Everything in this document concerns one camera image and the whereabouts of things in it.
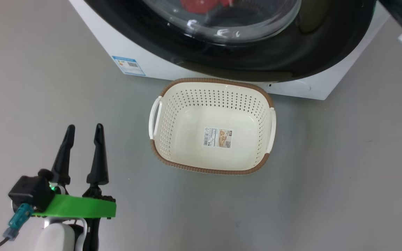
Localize round white filter cover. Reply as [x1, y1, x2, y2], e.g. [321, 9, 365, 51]
[267, 79, 312, 95]

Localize red and white jersey clothes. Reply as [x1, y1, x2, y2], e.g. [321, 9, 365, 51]
[179, 0, 235, 15]

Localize cream laundry basket brown rim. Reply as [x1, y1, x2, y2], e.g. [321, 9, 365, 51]
[148, 78, 276, 175]

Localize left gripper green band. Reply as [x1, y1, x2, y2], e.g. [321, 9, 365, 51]
[33, 123, 117, 251]

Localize blue energy label sticker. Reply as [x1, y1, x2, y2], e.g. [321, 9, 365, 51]
[112, 56, 146, 76]

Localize paper basket label sticker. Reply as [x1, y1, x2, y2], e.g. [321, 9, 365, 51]
[203, 127, 233, 149]

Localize white front-load washing machine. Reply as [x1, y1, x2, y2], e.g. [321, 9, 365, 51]
[69, 0, 390, 101]

